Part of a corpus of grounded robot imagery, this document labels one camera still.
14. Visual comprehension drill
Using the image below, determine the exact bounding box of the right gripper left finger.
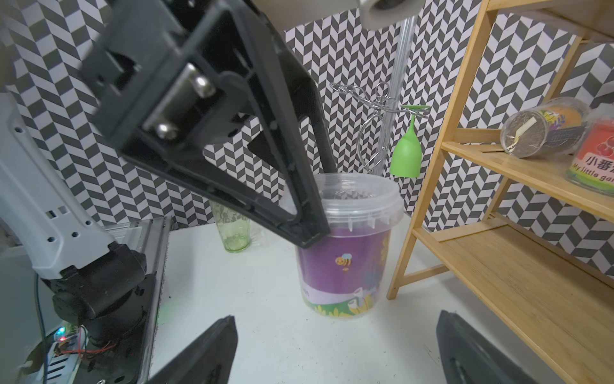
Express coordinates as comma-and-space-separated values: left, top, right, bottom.
147, 315, 238, 384

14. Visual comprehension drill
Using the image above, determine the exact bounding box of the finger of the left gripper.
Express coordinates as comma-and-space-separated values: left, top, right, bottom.
119, 29, 331, 249

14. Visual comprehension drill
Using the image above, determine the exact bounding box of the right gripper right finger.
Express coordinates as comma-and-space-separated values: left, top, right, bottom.
437, 310, 536, 384

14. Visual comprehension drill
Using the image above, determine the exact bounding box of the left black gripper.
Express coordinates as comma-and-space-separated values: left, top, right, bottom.
79, 1, 269, 154

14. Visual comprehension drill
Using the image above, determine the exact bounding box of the small clear tub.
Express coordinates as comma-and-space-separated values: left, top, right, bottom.
500, 97, 591, 158
566, 103, 613, 196
296, 173, 405, 318

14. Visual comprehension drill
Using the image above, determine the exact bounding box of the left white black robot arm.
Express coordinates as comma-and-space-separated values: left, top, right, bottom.
1, 1, 336, 341

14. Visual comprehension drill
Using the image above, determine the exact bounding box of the bamboo three-tier shelf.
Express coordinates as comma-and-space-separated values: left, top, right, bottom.
387, 1, 613, 383

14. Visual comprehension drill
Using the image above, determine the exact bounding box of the green translucent plastic cup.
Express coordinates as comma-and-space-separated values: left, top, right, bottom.
209, 200, 251, 253

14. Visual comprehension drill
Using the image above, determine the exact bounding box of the green plastic goblet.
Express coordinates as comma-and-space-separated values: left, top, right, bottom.
390, 105, 431, 179

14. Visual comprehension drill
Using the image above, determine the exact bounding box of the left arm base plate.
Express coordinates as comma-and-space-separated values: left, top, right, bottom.
13, 273, 159, 384

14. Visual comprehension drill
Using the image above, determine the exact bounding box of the chrome wire glass rack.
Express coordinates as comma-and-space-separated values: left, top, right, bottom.
329, 82, 432, 174

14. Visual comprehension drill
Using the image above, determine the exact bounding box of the aluminium front rail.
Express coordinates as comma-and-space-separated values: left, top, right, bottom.
102, 215, 174, 384

